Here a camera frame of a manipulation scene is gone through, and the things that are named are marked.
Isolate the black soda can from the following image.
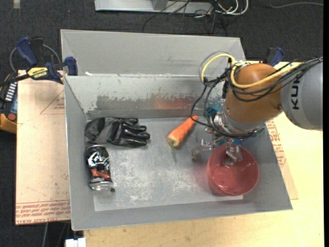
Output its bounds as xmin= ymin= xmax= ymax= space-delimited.
xmin=85 ymin=144 xmax=114 ymax=192

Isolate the orange carrot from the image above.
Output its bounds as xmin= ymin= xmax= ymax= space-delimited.
xmin=167 ymin=115 xmax=199 ymax=148

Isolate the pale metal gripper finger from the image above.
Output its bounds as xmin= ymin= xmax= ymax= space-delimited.
xmin=223 ymin=142 xmax=244 ymax=167
xmin=191 ymin=138 xmax=216 ymax=162

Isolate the grey metal bin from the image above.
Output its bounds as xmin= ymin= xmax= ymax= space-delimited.
xmin=60 ymin=29 xmax=294 ymax=232

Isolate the black rubber glove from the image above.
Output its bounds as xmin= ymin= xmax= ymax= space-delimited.
xmin=84 ymin=116 xmax=151 ymax=148

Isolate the red plastic bowl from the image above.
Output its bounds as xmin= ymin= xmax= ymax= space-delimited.
xmin=206 ymin=144 xmax=260 ymax=197

